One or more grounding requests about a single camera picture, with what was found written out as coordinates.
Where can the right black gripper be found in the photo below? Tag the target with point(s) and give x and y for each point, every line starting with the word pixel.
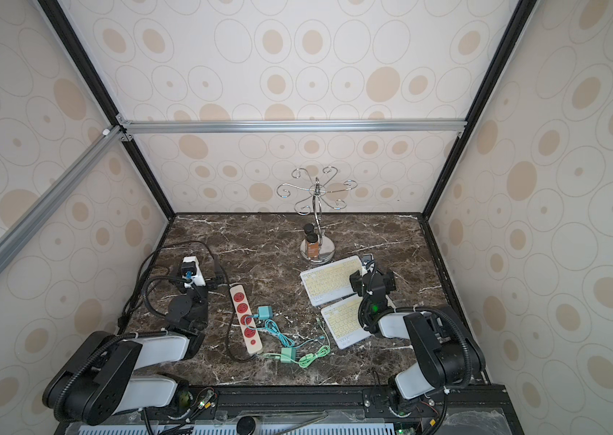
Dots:
pixel 371 283

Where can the white wireless keyboard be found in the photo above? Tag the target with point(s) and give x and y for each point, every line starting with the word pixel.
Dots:
pixel 328 283
pixel 342 321

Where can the beige red power strip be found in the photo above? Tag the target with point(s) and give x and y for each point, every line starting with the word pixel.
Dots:
pixel 246 319

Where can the teal charger plug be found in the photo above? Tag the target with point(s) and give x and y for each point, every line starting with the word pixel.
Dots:
pixel 264 313

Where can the light green charger plug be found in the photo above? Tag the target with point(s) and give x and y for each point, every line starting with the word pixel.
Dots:
pixel 288 355

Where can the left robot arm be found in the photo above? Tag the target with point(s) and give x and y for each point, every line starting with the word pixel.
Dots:
pixel 97 382

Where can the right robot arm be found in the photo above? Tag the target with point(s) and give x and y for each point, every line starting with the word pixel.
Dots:
pixel 446 355

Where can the orange spice bottle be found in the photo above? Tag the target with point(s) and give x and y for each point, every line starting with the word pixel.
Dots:
pixel 313 246

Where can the dark spice bottle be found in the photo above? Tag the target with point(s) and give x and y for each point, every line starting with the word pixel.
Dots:
pixel 308 231

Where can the chrome hook stand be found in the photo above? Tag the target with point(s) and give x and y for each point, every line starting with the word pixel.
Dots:
pixel 313 205

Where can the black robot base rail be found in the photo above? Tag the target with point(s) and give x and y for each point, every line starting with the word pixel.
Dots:
pixel 369 409

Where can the aluminium back rail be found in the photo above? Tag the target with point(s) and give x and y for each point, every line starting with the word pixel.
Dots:
pixel 293 126

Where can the aluminium rail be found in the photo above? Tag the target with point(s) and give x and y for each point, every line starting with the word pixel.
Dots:
pixel 33 220
pixel 293 126

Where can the aluminium left rail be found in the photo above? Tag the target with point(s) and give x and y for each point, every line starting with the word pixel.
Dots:
pixel 33 220

